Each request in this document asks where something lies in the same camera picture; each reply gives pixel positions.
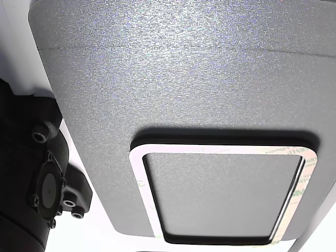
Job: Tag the gray foam mat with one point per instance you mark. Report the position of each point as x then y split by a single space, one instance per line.
168 86

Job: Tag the frame with 3M liner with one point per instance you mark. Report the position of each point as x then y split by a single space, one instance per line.
136 168

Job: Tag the black frame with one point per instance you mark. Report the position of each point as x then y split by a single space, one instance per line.
210 139

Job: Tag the white rail profile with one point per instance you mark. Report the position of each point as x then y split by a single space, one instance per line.
15 39

